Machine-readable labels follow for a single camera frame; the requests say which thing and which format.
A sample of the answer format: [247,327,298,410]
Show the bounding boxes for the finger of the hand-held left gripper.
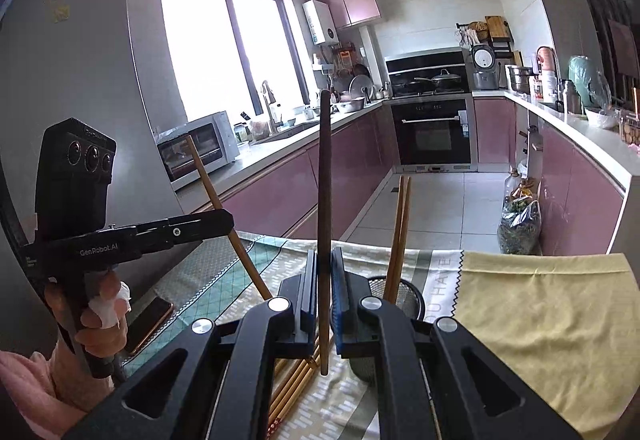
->
[105,211,235,255]

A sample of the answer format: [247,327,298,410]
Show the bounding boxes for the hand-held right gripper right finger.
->
[330,247,583,440]

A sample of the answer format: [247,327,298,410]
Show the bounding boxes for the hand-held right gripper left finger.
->
[62,250,321,440]

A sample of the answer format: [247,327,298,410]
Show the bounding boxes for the bamboo chopstick red patterned end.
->
[382,175,405,305]
[185,135,274,302]

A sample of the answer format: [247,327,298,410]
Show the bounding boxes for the black mesh utensil holder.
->
[350,274,427,383]

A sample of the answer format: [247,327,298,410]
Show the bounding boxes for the bunch of bamboo chopsticks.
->
[267,337,322,438]

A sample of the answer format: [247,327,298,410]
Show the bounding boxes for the dark brown wooden chopstick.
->
[316,90,334,377]

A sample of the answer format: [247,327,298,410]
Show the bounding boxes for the person's left forearm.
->
[0,342,123,440]

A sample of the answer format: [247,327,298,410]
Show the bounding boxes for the person's left hand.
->
[44,270,132,371]

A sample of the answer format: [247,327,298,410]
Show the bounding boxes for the patterned green beige tablecloth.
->
[117,230,468,440]

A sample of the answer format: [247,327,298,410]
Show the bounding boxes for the white microwave oven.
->
[156,111,241,185]

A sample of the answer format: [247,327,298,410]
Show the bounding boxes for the pink base cabinets window side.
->
[175,104,397,243]

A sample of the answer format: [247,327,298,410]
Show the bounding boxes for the grey refrigerator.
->
[0,0,182,356]

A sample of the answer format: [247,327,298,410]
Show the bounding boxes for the smartphone with brown edge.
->
[123,297,176,356]

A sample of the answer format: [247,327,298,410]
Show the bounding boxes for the white tissue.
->
[88,282,132,327]

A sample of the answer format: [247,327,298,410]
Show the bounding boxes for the steel kitchen faucet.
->
[260,80,282,136]

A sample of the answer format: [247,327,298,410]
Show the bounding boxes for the kitchen window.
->
[159,0,312,122]

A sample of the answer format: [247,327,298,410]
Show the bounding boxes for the black built-in oven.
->
[389,97,476,172]

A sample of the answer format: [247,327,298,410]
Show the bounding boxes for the plastic bag of vegetables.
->
[496,199,544,256]

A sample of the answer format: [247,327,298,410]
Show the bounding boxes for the yellow cloth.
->
[456,252,637,437]

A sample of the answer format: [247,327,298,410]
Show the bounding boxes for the clear plastic oil bottle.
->
[506,164,532,207]

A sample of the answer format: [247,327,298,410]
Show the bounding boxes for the dish rack with plates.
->
[312,45,375,104]

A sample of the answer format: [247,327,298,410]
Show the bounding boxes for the white water heater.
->
[302,0,339,46]

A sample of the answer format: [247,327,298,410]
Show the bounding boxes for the wok with glass lid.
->
[414,68,464,92]

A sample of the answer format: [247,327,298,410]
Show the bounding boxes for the black range hood stove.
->
[384,48,470,99]

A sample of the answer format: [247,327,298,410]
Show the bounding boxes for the pink base cabinets stove side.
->
[473,97,627,257]

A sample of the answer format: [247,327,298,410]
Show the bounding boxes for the white rice cooker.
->
[469,43,501,91]

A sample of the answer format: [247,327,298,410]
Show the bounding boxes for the steel stock pot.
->
[505,64,534,95]

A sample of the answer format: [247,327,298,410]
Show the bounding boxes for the steel thermos flask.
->
[559,79,584,115]

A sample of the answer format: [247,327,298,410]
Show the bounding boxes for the green plastic bag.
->
[567,55,610,110]

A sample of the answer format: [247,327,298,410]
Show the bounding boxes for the dark wooden door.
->
[581,0,640,113]

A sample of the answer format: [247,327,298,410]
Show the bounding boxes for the pink wall cabinets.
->
[313,0,382,30]

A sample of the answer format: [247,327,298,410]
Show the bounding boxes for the wall rack with cutting boards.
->
[456,15,516,59]

